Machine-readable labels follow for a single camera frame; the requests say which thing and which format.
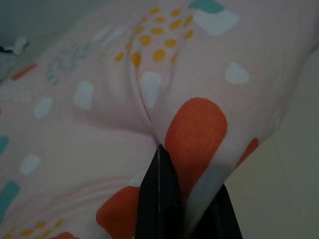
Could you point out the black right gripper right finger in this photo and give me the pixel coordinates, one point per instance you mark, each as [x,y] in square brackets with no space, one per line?
[221,219]

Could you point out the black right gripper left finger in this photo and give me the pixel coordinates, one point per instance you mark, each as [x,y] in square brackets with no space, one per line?
[159,199]

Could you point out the pink pillow with coloured spots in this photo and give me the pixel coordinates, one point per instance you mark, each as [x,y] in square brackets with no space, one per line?
[99,124]

